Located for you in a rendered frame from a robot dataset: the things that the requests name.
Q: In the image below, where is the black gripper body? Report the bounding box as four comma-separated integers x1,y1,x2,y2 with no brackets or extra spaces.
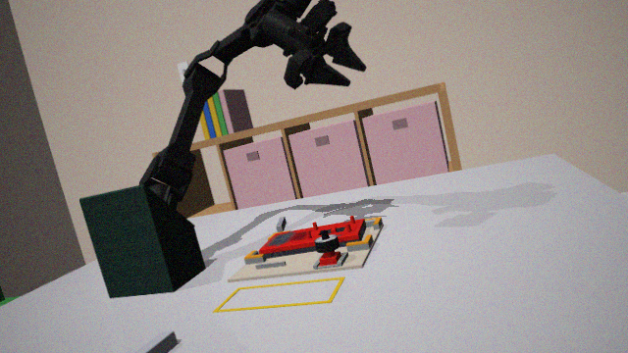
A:
280,21,352,89

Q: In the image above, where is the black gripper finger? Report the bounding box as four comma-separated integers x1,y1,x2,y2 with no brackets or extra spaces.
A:
332,32,367,73
304,52,350,86

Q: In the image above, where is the black tyre wheel with grey hub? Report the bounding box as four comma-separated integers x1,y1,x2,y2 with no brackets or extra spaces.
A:
314,234,340,253

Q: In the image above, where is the yellow rectangular outline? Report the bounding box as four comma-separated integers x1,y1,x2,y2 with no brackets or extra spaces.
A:
213,277,345,313

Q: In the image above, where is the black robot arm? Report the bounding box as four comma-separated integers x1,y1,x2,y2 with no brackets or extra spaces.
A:
139,0,338,210

